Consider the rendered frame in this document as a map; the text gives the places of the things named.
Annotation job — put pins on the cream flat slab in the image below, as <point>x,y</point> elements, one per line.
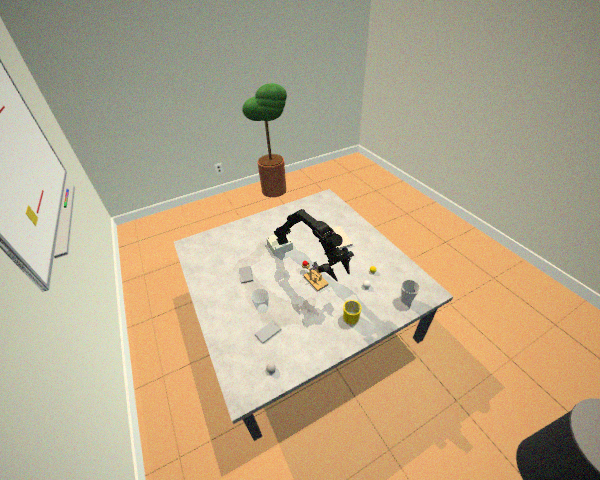
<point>346,241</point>

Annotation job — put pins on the yellow cup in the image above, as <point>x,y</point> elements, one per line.
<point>351,312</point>

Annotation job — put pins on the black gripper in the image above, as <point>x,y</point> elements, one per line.
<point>327,267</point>

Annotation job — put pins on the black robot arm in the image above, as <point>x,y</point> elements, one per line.
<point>320,229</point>

